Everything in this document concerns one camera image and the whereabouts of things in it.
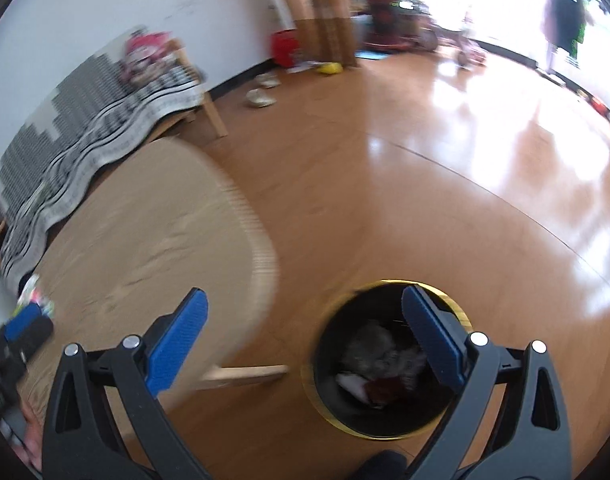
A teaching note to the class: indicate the yellow toy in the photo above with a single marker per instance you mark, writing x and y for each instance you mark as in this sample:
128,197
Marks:
330,68

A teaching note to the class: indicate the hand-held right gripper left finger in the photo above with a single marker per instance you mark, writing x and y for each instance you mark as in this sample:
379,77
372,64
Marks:
177,345

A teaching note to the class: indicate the black waste bin gold rim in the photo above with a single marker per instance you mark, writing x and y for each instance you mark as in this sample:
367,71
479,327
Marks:
330,340

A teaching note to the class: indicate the clear plastic bag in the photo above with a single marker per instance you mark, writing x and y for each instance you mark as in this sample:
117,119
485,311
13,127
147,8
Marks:
370,347

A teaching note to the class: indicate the white carton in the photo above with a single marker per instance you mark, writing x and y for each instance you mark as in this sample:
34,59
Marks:
352,386

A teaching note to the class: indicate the person's dark trouser leg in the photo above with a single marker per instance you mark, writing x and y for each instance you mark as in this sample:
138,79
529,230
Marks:
380,466

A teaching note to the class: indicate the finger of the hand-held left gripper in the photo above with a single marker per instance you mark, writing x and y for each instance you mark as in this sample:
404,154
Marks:
22,323
37,337

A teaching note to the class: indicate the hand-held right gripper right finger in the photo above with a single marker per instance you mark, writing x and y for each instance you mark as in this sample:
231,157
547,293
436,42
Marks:
435,335

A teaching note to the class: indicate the dark hanging garment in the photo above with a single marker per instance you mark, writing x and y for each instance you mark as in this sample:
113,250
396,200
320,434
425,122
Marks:
565,15

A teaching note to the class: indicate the wooden sofa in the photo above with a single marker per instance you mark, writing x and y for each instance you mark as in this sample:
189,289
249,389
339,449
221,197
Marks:
212,110

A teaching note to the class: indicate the pink striped cup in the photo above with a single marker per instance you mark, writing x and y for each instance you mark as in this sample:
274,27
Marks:
45,308

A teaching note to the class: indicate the potted plant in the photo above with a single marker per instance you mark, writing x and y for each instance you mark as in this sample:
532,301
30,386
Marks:
385,15

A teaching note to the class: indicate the pile of trash wrappers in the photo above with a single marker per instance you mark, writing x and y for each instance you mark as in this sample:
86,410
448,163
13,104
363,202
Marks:
32,287

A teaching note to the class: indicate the pink cartoon cushion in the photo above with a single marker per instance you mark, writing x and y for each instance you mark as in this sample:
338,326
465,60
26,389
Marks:
145,55

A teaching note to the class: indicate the brown striped curtain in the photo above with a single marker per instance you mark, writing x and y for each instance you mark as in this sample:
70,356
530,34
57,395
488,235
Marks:
325,10

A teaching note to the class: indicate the black white striped blanket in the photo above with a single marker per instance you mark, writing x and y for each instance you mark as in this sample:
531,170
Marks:
85,150

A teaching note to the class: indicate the pink tricycle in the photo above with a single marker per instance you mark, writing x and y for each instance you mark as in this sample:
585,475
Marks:
465,45

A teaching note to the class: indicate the person's left hand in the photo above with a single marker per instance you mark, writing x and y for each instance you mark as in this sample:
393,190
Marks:
32,442

